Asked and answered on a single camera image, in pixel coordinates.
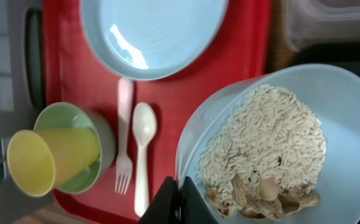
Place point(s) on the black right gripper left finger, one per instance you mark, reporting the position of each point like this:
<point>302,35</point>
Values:
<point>163,206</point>

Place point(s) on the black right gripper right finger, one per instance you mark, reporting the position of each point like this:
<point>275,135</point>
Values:
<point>193,209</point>

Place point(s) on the rice and peanut shells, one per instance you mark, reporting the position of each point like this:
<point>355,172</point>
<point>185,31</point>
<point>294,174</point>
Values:
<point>265,160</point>

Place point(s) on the yellow plastic cup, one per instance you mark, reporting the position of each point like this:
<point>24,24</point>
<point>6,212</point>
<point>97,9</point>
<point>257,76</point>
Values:
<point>42,160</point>

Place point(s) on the light blue bowl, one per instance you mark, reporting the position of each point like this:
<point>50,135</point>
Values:
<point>333,94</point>

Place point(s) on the grey dishwasher rack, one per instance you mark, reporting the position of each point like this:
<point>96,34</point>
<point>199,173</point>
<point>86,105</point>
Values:
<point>22,94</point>

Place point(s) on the white plastic fork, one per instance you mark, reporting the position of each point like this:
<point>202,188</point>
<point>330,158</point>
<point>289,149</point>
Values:
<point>123,162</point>

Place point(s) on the white plastic spoon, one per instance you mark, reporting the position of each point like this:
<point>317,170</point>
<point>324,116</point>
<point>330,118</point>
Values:
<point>144,128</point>

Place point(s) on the red plastic tray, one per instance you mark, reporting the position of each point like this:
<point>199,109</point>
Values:
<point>73,74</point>

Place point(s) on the green bowl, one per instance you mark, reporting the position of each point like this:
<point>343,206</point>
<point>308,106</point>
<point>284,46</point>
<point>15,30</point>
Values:
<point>66,115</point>

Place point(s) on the large light blue plate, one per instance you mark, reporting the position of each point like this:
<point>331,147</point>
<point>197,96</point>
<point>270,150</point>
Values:
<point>150,39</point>

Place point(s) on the clear plastic bin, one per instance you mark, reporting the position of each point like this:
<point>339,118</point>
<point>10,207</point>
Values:
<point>308,22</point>

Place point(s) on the black tray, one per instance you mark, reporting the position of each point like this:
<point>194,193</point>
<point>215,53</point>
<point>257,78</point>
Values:
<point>346,56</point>

